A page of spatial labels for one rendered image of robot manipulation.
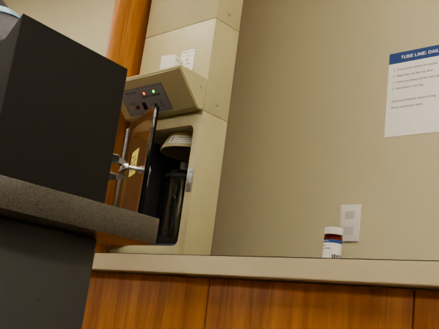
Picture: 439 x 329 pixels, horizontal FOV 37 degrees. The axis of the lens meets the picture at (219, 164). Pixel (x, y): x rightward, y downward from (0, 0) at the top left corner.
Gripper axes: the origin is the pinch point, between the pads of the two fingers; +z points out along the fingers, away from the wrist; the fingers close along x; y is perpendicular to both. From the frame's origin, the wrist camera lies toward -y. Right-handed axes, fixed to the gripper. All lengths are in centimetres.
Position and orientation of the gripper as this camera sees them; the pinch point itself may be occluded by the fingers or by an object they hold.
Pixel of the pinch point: (121, 170)
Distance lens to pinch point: 189.2
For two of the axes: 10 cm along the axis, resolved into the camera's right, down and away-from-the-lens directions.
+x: 1.2, -9.6, 2.5
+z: 9.2, 2.1, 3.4
